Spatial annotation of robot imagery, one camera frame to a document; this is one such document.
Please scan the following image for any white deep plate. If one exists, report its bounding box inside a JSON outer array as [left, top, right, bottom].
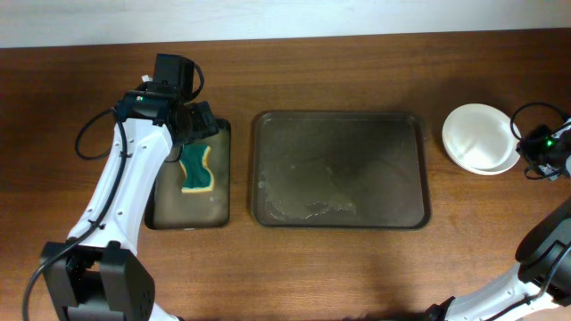
[[442, 103, 520, 158]]

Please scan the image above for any green and yellow sponge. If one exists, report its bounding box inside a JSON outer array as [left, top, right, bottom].
[[179, 144, 215, 193]]

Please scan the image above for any white plate with yellow stain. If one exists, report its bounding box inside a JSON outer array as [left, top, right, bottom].
[[448, 152, 520, 176]]

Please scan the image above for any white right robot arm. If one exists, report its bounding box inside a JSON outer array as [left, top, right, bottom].
[[422, 200, 570, 321]]

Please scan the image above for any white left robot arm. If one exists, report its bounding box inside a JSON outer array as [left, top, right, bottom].
[[21, 53, 219, 321]]

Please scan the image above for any small black water tray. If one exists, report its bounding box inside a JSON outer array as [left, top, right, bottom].
[[144, 119, 231, 230]]

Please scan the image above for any large dark serving tray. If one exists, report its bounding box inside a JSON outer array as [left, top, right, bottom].
[[250, 111, 432, 230]]

